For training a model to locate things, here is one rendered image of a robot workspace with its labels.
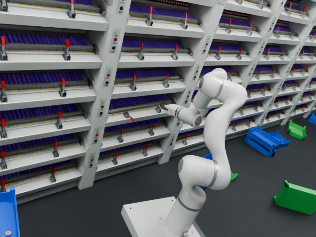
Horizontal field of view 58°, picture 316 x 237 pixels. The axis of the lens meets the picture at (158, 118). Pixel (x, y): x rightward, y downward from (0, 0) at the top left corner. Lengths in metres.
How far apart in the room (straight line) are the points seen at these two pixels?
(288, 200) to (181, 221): 1.32
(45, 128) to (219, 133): 0.88
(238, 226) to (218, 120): 1.07
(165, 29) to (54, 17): 0.62
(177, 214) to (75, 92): 0.79
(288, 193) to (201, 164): 1.37
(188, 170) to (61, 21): 0.82
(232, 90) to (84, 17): 0.74
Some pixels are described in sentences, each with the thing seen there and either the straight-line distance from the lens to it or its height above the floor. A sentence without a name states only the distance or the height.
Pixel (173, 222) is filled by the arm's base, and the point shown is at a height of 0.40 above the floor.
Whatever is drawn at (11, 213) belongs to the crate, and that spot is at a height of 0.40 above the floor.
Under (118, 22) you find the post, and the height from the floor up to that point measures 1.11.
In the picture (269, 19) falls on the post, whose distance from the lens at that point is 2.46.
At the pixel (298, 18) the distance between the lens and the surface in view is 2.83.
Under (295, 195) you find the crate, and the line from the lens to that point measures 2.52.
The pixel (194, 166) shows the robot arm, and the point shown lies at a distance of 1.20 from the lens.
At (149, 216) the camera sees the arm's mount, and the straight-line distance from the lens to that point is 1.49.
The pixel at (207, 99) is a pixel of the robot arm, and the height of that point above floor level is 0.84.
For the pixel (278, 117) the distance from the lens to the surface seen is 3.79.
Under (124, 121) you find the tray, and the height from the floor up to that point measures 0.50.
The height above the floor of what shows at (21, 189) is 0.14.
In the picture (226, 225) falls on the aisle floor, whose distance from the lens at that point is 2.13.
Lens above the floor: 1.43
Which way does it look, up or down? 29 degrees down
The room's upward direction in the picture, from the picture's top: 17 degrees clockwise
